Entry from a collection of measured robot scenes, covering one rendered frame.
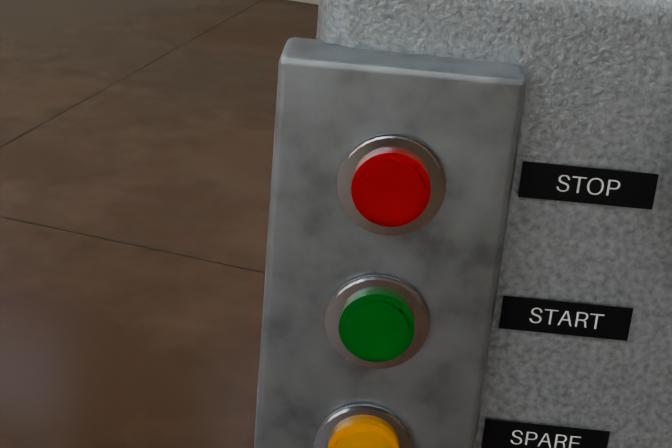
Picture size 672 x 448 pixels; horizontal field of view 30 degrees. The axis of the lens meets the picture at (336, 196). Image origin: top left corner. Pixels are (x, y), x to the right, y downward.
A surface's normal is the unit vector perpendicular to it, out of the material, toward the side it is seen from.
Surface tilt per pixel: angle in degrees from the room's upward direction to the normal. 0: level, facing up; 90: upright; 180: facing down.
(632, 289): 90
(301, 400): 90
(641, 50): 90
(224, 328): 0
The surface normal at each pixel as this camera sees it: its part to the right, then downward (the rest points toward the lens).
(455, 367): -0.06, 0.37
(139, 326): 0.08, -0.92
